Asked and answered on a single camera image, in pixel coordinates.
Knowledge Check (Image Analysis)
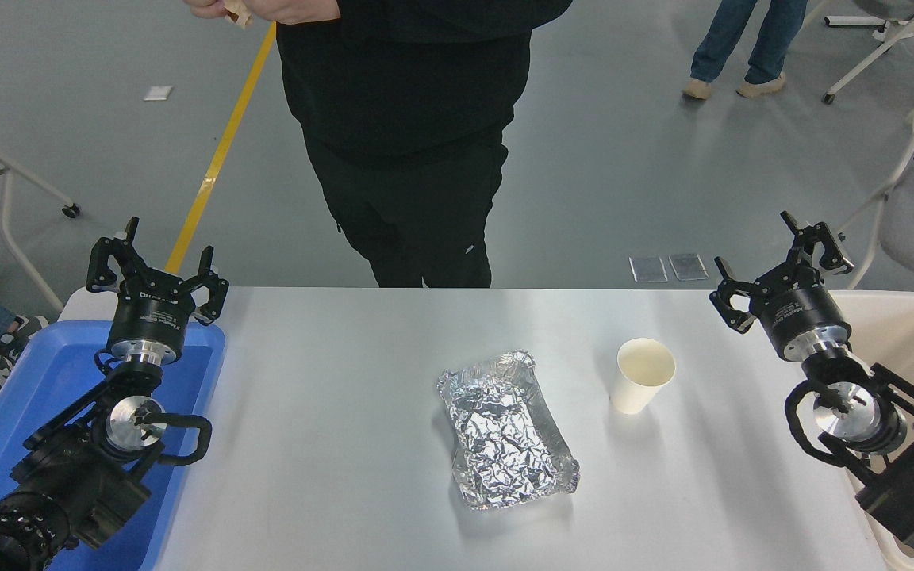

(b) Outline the walking person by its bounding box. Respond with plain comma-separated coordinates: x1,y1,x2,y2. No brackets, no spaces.
681,0,809,101

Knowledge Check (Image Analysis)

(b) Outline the standing person's left hand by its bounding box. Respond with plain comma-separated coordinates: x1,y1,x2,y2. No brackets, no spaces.
244,0,341,25

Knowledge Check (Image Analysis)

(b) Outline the white-framed chair with wheels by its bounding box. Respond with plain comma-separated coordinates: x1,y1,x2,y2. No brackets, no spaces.
822,0,914,105

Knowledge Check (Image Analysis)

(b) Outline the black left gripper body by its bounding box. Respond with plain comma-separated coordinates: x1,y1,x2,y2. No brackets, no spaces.
106,271,198,354

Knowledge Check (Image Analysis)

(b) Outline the clear floor plate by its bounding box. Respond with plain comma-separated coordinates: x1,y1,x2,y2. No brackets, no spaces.
669,253,709,282
629,255,669,284

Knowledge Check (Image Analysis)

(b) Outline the white paper cup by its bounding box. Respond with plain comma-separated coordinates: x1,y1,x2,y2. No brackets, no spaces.
609,338,677,416

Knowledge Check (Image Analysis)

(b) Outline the standing person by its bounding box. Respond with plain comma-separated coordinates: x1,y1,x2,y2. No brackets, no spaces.
184,0,574,289

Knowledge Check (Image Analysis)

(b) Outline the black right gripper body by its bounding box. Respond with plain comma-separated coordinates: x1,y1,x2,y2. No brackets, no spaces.
751,268,852,357

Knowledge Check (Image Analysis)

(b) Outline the blue plastic tray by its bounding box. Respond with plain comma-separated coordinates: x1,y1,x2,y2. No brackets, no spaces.
0,320,226,571

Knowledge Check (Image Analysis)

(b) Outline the crumpled silver foil tray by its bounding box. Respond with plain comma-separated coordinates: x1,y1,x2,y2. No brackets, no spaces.
436,350,581,511

